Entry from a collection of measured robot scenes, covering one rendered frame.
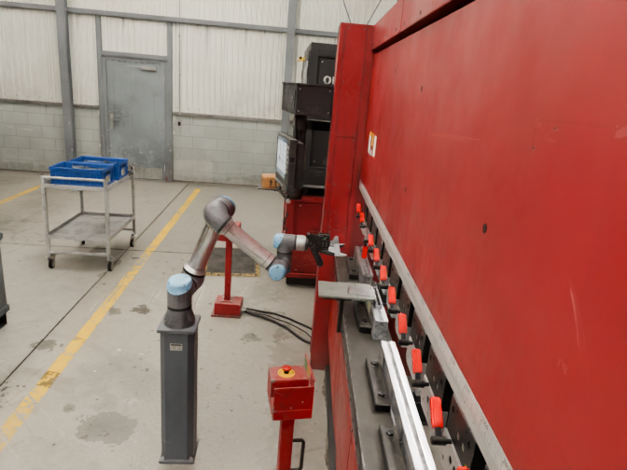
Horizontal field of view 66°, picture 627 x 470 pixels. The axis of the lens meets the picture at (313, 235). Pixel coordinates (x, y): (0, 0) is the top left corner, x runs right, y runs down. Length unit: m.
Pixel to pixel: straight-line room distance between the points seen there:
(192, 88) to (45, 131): 2.81
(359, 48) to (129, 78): 6.97
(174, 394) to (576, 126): 2.25
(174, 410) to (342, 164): 1.70
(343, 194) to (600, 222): 2.54
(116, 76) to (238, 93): 2.15
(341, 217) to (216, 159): 6.48
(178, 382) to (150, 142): 7.38
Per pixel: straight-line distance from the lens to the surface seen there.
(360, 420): 1.74
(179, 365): 2.52
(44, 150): 10.30
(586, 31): 0.76
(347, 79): 3.03
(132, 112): 9.61
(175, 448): 2.81
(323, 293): 2.31
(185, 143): 9.48
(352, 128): 3.04
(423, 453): 1.53
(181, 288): 2.36
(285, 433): 2.19
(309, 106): 3.18
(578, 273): 0.68
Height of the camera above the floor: 1.93
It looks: 17 degrees down
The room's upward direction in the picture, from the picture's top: 5 degrees clockwise
